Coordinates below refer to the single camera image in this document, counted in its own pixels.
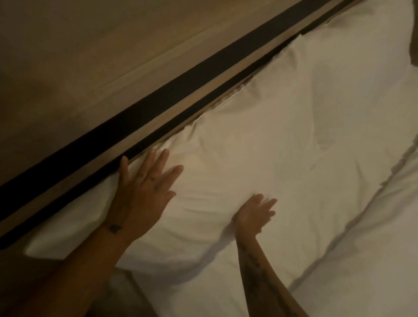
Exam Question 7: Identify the person's right hand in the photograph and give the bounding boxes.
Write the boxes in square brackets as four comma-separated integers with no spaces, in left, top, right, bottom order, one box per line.
[233,194,278,244]

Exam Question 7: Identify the person's left hand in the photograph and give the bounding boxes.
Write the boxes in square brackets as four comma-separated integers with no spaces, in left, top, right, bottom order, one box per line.
[104,148,184,240]

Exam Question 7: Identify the white pillow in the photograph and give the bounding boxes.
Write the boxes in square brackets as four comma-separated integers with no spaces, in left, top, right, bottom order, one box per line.
[193,0,418,177]
[24,111,397,291]

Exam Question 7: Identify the person's left forearm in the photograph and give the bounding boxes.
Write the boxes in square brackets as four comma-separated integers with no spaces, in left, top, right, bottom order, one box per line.
[10,224,138,317]

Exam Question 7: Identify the person's right forearm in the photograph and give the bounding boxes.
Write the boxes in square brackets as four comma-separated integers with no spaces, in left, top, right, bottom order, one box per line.
[237,237,310,317]

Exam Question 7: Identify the wooden headboard with black strip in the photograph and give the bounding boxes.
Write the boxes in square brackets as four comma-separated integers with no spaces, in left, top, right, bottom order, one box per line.
[0,0,369,252]

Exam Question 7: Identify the white bed sheet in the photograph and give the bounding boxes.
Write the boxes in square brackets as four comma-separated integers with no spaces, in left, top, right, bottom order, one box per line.
[108,140,418,317]

